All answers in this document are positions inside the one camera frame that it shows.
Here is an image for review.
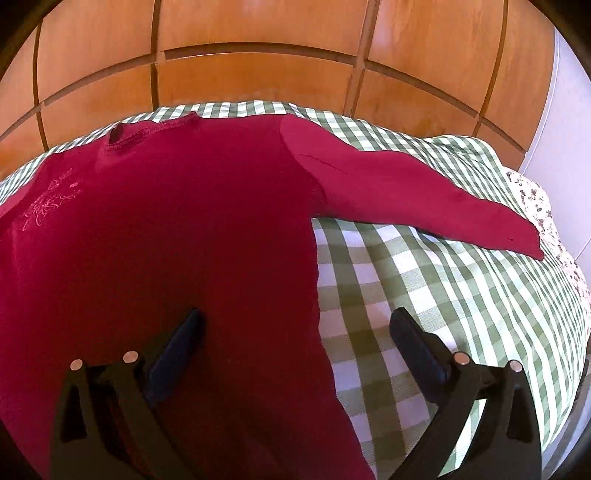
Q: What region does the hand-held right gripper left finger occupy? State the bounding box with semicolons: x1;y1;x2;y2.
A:
50;308;205;480

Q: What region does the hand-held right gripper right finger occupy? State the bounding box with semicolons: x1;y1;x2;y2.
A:
381;307;542;480

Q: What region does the red long-sleeved sweater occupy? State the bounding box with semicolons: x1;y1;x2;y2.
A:
0;111;544;480

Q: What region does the green checked bed cover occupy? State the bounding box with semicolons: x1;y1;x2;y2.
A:
0;100;591;480

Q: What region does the floral white cloth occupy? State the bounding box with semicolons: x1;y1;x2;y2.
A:
503;168;591;305

